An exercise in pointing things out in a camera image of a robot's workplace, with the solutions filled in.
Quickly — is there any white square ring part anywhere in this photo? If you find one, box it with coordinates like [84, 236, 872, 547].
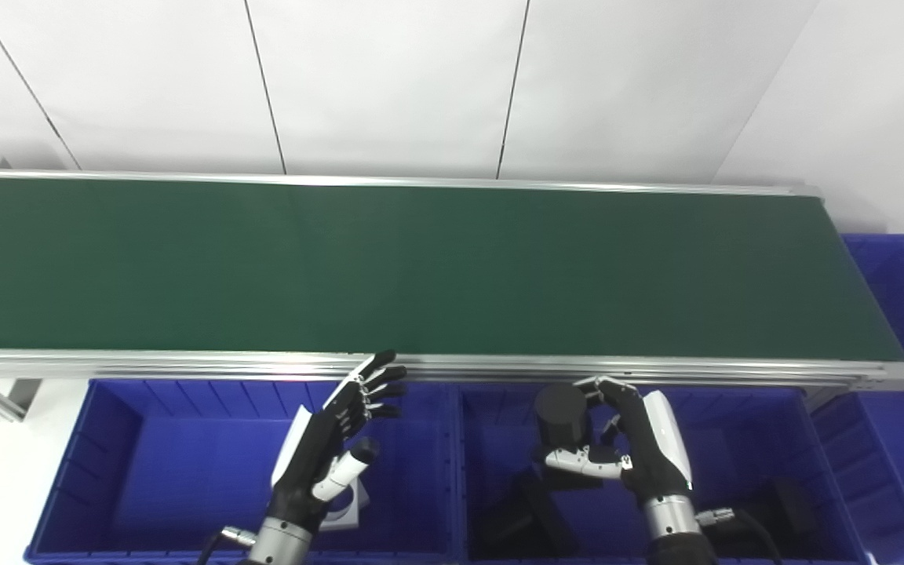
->
[319, 477, 371, 533]

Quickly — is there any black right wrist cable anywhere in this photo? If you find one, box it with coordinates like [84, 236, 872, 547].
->
[695, 507, 784, 565]

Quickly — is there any black cylinder block part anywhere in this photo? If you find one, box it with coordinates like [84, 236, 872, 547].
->
[471, 469, 580, 560]
[531, 383, 608, 491]
[707, 477, 818, 544]

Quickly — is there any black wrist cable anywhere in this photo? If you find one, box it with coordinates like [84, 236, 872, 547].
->
[196, 527, 258, 565]
[695, 507, 784, 565]

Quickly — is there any green conveyor belt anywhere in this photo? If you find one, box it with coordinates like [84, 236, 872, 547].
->
[0, 169, 904, 410]
[0, 178, 904, 363]

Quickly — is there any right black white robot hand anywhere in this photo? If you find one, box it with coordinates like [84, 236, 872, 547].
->
[544, 377, 694, 520]

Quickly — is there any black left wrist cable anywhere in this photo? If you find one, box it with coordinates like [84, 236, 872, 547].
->
[196, 527, 258, 565]

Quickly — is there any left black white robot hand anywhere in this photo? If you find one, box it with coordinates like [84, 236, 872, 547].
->
[270, 350, 409, 536]

